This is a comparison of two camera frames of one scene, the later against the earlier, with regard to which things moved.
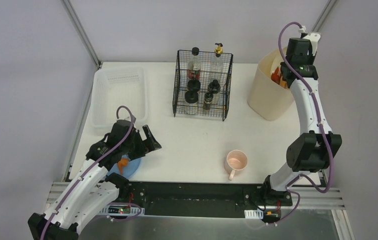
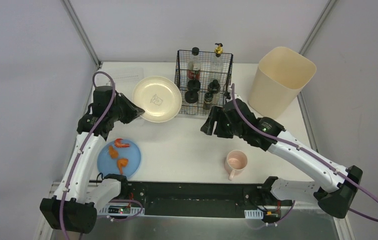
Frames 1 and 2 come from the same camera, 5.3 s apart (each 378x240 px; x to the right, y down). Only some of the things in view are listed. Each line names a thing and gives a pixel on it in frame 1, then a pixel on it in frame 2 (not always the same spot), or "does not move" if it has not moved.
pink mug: (236, 160) does not move
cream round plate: (278, 59) to (159, 97)
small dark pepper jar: (208, 98) does not move
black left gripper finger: (145, 149) to (126, 115)
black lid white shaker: (214, 87) does not move
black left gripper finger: (152, 144) to (127, 111)
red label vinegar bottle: (194, 65) does not move
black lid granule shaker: (191, 96) does not move
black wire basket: (201, 84) does not move
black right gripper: (283, 68) to (217, 121)
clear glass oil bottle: (217, 67) does not move
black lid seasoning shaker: (193, 85) does not move
